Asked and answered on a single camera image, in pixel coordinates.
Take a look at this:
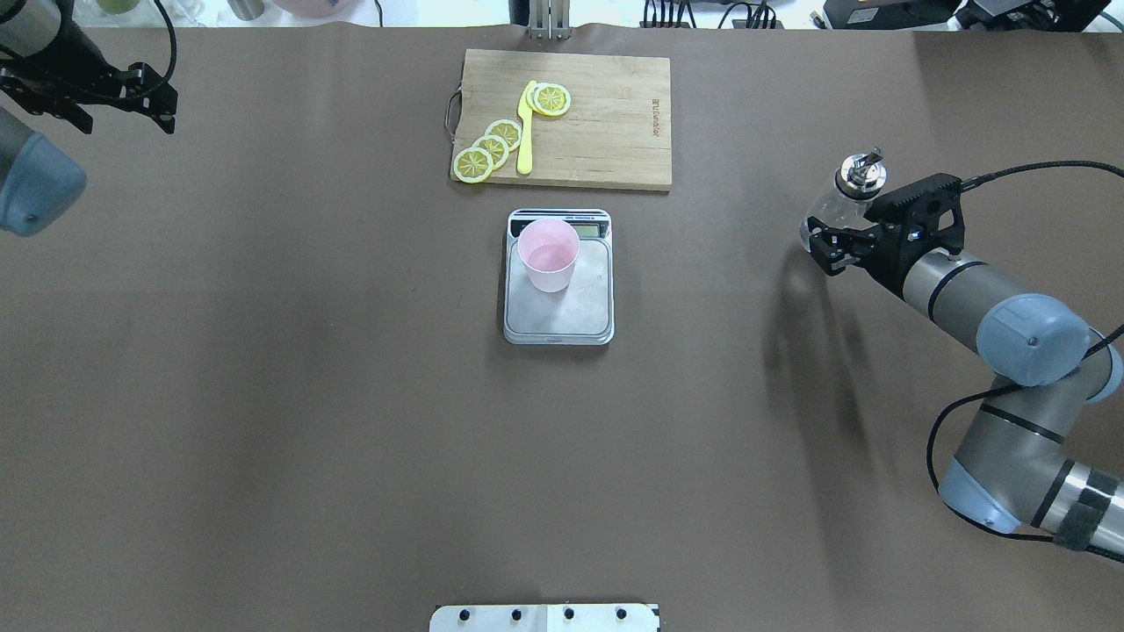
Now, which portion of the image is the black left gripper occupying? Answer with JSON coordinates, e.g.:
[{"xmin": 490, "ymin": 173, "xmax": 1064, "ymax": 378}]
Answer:
[{"xmin": 3, "ymin": 61, "xmax": 179, "ymax": 133}]

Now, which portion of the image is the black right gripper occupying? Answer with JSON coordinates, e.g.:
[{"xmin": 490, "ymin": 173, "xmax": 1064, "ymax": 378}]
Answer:
[{"xmin": 807, "ymin": 173, "xmax": 966, "ymax": 298}]

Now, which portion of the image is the glass sauce bottle metal spout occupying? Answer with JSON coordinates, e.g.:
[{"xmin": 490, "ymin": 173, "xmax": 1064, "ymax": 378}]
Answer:
[{"xmin": 798, "ymin": 147, "xmax": 888, "ymax": 253}]

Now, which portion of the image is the pink plastic cup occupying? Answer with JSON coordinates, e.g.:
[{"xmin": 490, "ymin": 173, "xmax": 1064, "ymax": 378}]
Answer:
[{"xmin": 516, "ymin": 219, "xmax": 580, "ymax": 294}]

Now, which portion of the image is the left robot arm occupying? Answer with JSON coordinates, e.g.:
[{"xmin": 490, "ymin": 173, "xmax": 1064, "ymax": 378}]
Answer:
[{"xmin": 1, "ymin": 1, "xmax": 179, "ymax": 240}]

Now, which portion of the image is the digital kitchen scale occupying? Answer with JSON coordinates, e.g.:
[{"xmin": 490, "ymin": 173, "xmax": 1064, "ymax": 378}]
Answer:
[{"xmin": 501, "ymin": 208, "xmax": 615, "ymax": 347}]

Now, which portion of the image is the bamboo cutting board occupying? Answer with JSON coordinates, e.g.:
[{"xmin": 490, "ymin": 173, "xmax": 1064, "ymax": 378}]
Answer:
[{"xmin": 453, "ymin": 48, "xmax": 672, "ymax": 192}]

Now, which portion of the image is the yellow plastic knife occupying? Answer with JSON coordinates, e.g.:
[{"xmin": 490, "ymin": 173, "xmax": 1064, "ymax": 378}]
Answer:
[{"xmin": 516, "ymin": 80, "xmax": 537, "ymax": 177}]

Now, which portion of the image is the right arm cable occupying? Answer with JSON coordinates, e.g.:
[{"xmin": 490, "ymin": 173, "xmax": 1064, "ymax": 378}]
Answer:
[{"xmin": 925, "ymin": 161, "xmax": 1124, "ymax": 545}]

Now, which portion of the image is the aluminium frame post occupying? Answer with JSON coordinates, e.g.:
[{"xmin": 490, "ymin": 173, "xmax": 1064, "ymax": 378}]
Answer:
[{"xmin": 527, "ymin": 0, "xmax": 573, "ymax": 40}]

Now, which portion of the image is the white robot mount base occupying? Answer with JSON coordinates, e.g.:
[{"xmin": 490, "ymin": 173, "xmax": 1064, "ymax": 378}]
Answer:
[{"xmin": 429, "ymin": 603, "xmax": 663, "ymax": 631}]

